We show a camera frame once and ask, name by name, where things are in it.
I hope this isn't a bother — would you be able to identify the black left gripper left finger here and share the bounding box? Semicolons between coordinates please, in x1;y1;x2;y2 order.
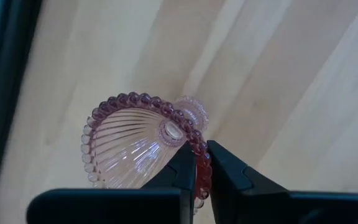
140;141;198;190

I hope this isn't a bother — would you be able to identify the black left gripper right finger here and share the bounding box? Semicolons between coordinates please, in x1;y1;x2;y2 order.
208;139;291;224

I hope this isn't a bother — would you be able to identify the pink glass candle holder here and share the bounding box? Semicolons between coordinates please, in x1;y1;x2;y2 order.
80;91;213;215

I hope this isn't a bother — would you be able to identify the black metal table frame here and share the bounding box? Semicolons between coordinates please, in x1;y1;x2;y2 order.
0;0;45;224

